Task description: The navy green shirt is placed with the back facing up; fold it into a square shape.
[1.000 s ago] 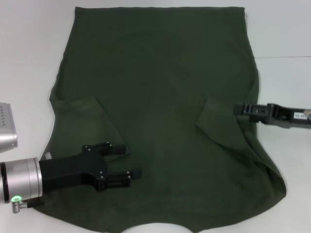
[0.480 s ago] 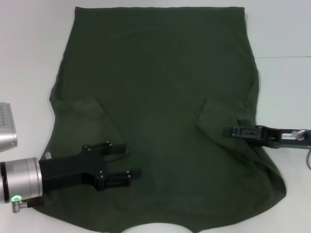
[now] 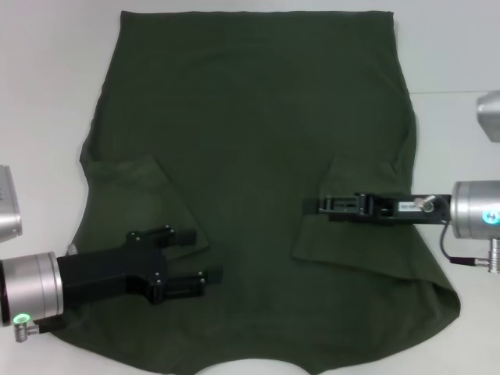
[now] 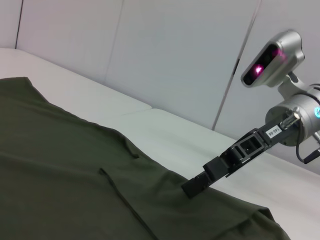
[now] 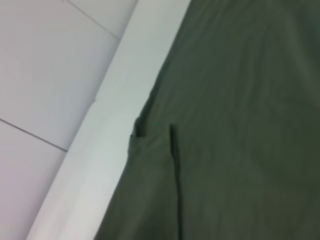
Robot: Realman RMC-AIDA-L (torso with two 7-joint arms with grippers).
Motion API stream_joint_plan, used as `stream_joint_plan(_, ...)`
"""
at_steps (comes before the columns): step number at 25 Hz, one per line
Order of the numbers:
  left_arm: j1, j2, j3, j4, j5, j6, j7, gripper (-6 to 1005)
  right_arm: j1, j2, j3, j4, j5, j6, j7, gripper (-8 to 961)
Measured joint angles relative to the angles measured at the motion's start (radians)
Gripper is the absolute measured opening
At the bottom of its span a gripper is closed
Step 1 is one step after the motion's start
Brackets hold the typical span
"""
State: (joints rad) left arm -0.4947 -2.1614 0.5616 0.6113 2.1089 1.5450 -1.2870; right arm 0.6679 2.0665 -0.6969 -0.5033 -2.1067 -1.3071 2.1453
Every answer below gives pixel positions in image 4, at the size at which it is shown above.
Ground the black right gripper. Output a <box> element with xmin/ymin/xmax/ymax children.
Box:
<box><xmin>180</xmin><ymin>116</ymin><xmax>301</xmax><ymax>200</ymax></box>

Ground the dark green shirt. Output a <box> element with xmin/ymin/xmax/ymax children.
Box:
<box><xmin>0</xmin><ymin>76</ymin><xmax>292</xmax><ymax>240</ymax></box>

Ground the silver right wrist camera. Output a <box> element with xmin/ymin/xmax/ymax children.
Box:
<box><xmin>240</xmin><ymin>29</ymin><xmax>306</xmax><ymax>98</ymax></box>

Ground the right gripper cable with plugs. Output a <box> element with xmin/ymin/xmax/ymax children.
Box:
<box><xmin>279</xmin><ymin>111</ymin><xmax>320</xmax><ymax>165</ymax></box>

